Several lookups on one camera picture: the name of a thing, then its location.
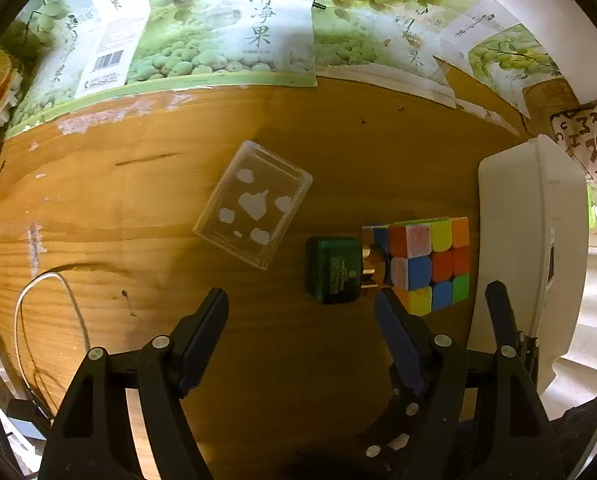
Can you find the white cable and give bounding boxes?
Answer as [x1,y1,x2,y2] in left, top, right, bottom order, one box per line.
[13,271,92,406]

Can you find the grape print poster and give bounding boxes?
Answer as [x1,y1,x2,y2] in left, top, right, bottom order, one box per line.
[2,0,561,136]

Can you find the patterned paper box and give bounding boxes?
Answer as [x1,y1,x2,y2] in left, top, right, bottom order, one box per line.
[551,103,597,188]

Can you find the white storage bin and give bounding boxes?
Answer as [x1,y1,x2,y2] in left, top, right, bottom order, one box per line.
[468,136,588,391]

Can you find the colourful puzzle cube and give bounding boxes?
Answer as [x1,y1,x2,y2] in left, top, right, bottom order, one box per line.
[361,217,471,316]

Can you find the clear plastic case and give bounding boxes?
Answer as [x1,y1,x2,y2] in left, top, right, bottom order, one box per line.
[194,141,313,270]

